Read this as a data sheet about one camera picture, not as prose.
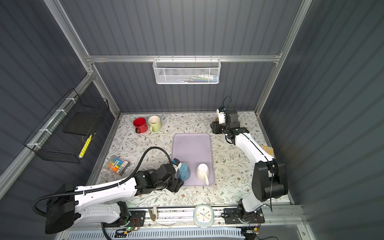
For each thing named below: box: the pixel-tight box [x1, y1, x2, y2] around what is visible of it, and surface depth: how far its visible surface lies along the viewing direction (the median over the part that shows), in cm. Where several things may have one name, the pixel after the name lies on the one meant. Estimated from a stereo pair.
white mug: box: [196, 163, 210, 186], surface depth 82 cm
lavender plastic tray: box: [172, 133, 215, 186], surface depth 103 cm
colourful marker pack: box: [108, 158, 131, 175], surface depth 93 cm
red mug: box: [133, 116, 148, 134], surface depth 108 cm
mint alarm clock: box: [193, 204, 215, 228], surface depth 74 cm
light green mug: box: [148, 115, 161, 133], surface depth 105 cm
